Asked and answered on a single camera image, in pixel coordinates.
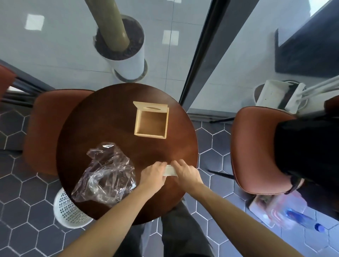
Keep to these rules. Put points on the person's right hand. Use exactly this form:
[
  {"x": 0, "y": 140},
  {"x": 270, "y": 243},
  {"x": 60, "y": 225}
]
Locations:
[{"x": 188, "y": 177}]

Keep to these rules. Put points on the person's left hand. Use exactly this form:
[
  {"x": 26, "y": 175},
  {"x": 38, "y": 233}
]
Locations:
[{"x": 151, "y": 178}]

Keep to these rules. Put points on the person's left fingers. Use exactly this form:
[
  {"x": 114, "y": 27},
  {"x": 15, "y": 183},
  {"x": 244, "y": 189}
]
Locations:
[{"x": 160, "y": 166}]

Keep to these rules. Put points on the person's right fingers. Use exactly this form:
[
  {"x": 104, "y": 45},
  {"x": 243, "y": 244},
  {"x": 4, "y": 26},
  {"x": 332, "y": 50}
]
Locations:
[{"x": 178, "y": 164}]

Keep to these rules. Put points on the white tissue pack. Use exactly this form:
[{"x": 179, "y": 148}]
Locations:
[{"x": 170, "y": 170}]

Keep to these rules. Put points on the person's right forearm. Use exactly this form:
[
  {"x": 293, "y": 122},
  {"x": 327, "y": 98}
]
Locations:
[{"x": 233, "y": 217}]

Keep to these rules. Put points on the person's left forearm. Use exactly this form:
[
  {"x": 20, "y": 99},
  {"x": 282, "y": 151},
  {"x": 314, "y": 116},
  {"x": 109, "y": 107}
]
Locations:
[{"x": 116, "y": 222}]

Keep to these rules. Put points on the open light wooden box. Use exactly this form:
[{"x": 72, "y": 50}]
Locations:
[{"x": 151, "y": 123}]

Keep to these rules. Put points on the clear crumpled plastic bag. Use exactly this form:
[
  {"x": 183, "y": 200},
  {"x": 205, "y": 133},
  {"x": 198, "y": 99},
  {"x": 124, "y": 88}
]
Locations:
[{"x": 106, "y": 174}]

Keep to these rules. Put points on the person's grey trousers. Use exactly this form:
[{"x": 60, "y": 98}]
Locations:
[{"x": 180, "y": 233}]

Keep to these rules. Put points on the brown leather chair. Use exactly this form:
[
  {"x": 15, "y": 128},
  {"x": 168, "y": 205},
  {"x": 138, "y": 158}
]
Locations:
[
  {"x": 5, "y": 79},
  {"x": 254, "y": 148},
  {"x": 45, "y": 127}
]

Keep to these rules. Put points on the white plastic mesh basket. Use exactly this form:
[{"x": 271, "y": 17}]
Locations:
[{"x": 68, "y": 211}]

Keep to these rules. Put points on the clear plastic storage container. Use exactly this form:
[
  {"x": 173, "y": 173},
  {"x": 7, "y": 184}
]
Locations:
[{"x": 272, "y": 209}]

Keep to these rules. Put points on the white round planter pot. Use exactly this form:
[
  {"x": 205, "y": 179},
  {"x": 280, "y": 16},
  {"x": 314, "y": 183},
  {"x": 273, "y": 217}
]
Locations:
[{"x": 129, "y": 63}]

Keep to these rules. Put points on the white plastic bin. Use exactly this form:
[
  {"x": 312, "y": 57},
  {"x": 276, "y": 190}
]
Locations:
[{"x": 270, "y": 92}]

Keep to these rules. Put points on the black garment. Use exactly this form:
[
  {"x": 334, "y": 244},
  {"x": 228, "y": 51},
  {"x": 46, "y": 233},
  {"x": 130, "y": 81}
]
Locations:
[{"x": 309, "y": 153}]

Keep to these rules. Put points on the blue plastic bottle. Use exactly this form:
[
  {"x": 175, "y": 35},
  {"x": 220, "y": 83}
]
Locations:
[{"x": 302, "y": 218}]

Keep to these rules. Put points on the olive green plant trunk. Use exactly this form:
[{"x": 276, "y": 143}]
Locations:
[{"x": 111, "y": 23}]

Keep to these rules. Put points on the white metal poles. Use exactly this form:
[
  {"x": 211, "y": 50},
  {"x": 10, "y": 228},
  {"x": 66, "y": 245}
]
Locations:
[{"x": 315, "y": 92}]

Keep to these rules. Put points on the dark door mat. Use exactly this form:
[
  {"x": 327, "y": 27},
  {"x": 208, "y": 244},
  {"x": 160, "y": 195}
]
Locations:
[{"x": 309, "y": 47}]

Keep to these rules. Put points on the black door frame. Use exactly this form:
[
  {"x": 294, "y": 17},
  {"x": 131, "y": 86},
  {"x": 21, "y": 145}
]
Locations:
[{"x": 206, "y": 53}]

